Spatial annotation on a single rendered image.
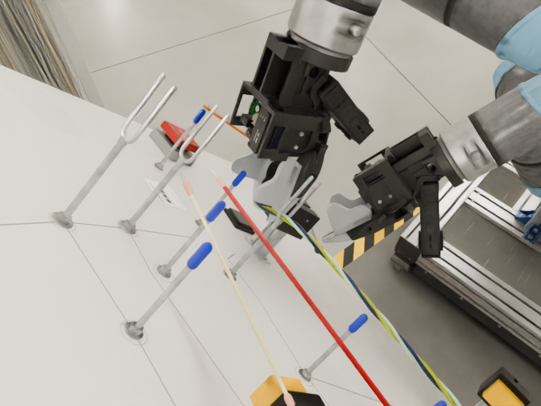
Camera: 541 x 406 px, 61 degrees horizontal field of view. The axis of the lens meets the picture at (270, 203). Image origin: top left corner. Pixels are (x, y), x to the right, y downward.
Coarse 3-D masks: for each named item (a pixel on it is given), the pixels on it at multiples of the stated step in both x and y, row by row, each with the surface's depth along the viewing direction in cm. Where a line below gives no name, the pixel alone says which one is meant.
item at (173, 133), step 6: (162, 126) 69; (168, 126) 68; (174, 126) 69; (168, 132) 68; (174, 132) 67; (180, 132) 69; (168, 138) 69; (174, 138) 67; (186, 138) 69; (180, 144) 67; (192, 144) 69; (186, 150) 70; (192, 150) 70
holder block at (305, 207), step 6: (300, 198) 63; (306, 204) 63; (300, 210) 58; (306, 210) 59; (312, 210) 62; (294, 216) 58; (300, 216) 59; (306, 216) 60; (312, 216) 60; (282, 222) 58; (300, 222) 60; (306, 222) 60; (312, 222) 61; (276, 228) 58; (282, 228) 59; (288, 228) 59; (294, 228) 60; (306, 228) 61; (294, 234) 61; (300, 234) 62
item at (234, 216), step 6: (228, 210) 66; (234, 210) 66; (228, 216) 65; (234, 216) 65; (240, 216) 66; (234, 222) 64; (240, 222) 64; (246, 222) 66; (240, 228) 64; (246, 228) 65; (252, 234) 67
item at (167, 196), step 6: (150, 180) 56; (150, 186) 54; (156, 186) 56; (168, 186) 58; (162, 192) 56; (168, 192) 57; (174, 192) 58; (162, 198) 54; (168, 198) 55; (174, 198) 57; (162, 204) 53; (168, 204) 54; (174, 204) 55; (180, 204) 57; (186, 210) 56
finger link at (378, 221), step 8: (376, 216) 63; (384, 216) 62; (392, 216) 61; (368, 224) 63; (376, 224) 62; (384, 224) 61; (352, 232) 64; (360, 232) 63; (368, 232) 63; (376, 232) 62
